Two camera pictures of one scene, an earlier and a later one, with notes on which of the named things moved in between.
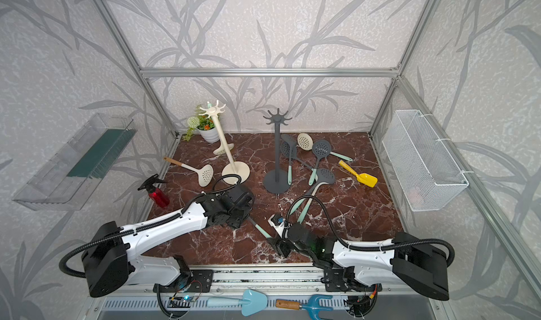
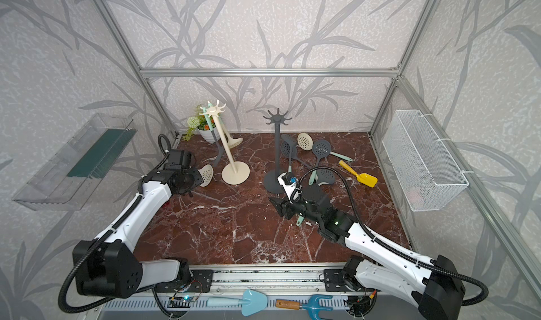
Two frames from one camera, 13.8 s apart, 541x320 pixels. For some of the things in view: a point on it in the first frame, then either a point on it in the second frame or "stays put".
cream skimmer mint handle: x=305 y=142 stays put
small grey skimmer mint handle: x=259 y=229 to x=213 y=137
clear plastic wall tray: x=65 y=183 stays put
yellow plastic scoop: x=368 y=180 stays put
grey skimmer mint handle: x=320 y=149 stays put
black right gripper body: x=284 y=249 to x=299 y=208
